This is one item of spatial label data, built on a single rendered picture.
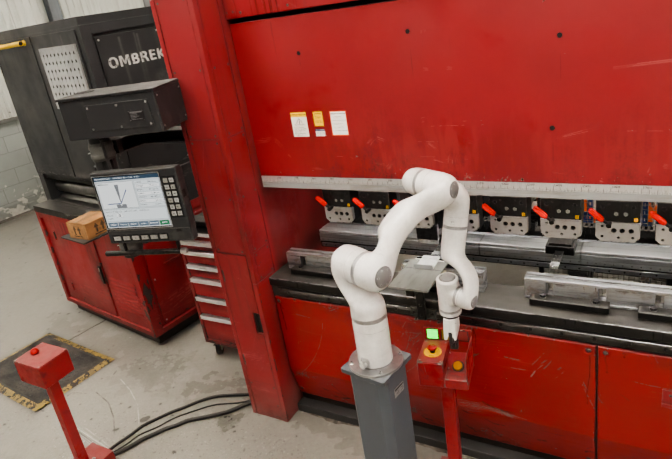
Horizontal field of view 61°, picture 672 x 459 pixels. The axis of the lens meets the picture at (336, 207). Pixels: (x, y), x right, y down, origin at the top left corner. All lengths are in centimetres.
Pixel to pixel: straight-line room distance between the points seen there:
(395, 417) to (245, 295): 124
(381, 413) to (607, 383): 99
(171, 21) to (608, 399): 243
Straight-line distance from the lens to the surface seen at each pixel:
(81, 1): 940
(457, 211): 209
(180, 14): 269
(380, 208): 261
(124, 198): 281
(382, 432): 212
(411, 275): 254
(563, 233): 240
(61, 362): 313
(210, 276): 373
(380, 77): 242
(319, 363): 316
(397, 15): 236
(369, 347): 195
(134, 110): 265
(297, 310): 302
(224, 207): 285
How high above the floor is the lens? 221
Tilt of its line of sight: 21 degrees down
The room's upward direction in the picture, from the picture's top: 9 degrees counter-clockwise
